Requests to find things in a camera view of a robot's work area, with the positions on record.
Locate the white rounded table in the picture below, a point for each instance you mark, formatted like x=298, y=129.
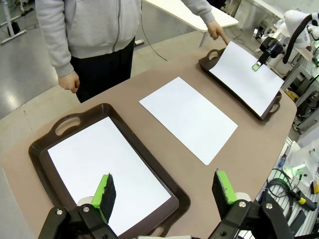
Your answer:
x=174, y=15

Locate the white desk leg frame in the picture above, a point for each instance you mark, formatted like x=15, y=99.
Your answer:
x=12, y=37

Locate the person in grey hoodie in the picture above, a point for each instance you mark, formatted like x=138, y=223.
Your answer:
x=99, y=25

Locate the aluminium profile frame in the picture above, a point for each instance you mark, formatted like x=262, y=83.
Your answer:
x=299, y=74

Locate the white A4 paper sheet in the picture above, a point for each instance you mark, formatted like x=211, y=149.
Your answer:
x=236, y=74
x=187, y=119
x=99, y=161

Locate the person's left forearm grey sleeve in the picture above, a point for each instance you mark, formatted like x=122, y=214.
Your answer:
x=199, y=10

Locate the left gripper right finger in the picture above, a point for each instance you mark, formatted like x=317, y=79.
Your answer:
x=224, y=194

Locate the person's left hand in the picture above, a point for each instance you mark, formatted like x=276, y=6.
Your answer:
x=214, y=30

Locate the person's right hand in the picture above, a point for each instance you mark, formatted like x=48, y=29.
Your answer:
x=69, y=82

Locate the white power strip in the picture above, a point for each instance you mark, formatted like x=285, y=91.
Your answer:
x=139, y=42

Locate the person's right forearm grey sleeve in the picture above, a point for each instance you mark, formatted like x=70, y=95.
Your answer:
x=58, y=57

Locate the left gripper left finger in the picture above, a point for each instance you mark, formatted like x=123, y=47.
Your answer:
x=104, y=199

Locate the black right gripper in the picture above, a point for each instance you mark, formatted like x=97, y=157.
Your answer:
x=271, y=47

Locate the yellow black plug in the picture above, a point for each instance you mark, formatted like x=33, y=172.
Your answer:
x=302, y=200

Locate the brown plastic serving tray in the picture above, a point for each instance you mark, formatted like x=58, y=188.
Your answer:
x=38, y=159
x=270, y=114

